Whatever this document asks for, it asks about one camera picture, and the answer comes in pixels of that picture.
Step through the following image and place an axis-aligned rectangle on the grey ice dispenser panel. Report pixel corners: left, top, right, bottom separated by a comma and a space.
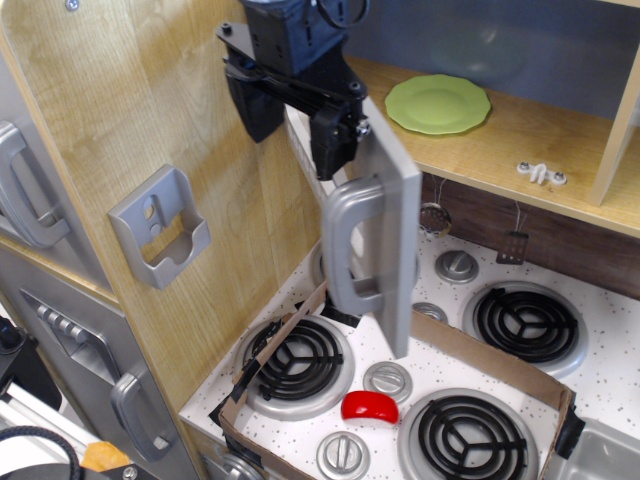
20, 289, 121, 385

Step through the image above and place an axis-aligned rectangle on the back right stove burner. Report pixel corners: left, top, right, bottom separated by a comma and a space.
461, 281, 589, 378

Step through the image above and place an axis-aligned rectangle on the grey fridge handle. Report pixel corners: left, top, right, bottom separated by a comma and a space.
1, 120, 70, 249
110, 372, 170, 462

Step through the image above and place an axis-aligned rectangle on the upper grey fridge handle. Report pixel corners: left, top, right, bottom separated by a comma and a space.
1, 120, 70, 249

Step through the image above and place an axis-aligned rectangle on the black braided cable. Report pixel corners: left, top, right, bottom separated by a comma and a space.
0, 424, 84, 480

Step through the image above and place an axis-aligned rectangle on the lower grey fridge handle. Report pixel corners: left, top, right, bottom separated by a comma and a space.
110, 372, 170, 462

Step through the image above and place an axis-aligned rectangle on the grey back stove knob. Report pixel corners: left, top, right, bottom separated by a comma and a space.
435, 250, 479, 284

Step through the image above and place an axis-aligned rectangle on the green plastic plate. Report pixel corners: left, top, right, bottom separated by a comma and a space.
385, 74, 492, 135

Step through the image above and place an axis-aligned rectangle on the grey oven knob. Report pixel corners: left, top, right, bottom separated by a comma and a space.
223, 453, 264, 480

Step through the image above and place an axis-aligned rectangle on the silver sink basin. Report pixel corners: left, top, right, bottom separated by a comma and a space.
542, 419, 639, 480

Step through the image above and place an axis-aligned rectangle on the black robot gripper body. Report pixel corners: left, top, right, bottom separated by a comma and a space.
216, 1, 368, 110

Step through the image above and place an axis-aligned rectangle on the grey toy microwave door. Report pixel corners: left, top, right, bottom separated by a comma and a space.
284, 97, 423, 360

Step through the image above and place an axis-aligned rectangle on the stove burner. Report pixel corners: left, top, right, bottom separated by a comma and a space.
246, 315, 355, 421
461, 281, 589, 378
309, 239, 421, 301
397, 388, 539, 480

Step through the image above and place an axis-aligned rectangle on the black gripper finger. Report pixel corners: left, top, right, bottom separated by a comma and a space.
225, 69, 284, 143
310, 107, 370, 181

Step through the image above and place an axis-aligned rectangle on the grey small stove knob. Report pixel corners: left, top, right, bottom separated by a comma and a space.
412, 302, 449, 325

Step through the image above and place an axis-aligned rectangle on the grey centre stove knob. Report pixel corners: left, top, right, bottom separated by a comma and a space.
363, 361, 413, 404

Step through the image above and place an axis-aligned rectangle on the front left stove burner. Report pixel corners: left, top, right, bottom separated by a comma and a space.
246, 315, 355, 421

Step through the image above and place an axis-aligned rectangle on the white plastic door latch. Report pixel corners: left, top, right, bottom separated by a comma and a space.
516, 161, 568, 186

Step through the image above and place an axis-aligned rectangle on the red plastic toy piece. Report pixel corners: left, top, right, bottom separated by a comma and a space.
341, 390, 400, 425

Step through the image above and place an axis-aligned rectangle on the grey wall phone holder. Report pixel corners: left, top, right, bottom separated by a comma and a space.
108, 164, 211, 290

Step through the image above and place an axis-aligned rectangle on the front right stove burner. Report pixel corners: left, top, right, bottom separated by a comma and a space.
397, 388, 539, 480

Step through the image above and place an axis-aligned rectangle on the back left stove burner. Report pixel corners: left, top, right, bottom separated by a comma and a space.
309, 239, 421, 301

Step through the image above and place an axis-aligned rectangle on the brown cardboard frame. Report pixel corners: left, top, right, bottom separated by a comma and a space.
209, 286, 584, 479

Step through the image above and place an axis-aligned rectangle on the hanging metal strainer spoon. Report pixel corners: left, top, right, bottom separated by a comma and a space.
419, 175, 452, 238

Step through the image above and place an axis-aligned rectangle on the grey front stove knob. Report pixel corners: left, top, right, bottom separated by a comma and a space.
316, 431, 371, 480

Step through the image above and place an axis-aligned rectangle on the hanging metal spatula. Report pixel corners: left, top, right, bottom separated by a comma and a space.
496, 202, 529, 265

